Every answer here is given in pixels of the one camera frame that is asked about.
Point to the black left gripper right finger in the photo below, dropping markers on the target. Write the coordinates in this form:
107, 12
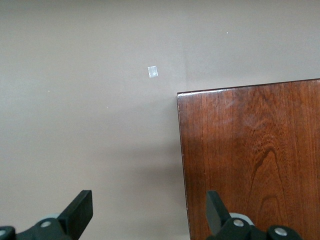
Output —
217, 215

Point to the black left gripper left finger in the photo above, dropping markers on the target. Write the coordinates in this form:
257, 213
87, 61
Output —
75, 215

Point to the dark brown wooden cabinet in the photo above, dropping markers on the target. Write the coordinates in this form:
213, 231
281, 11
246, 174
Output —
250, 162

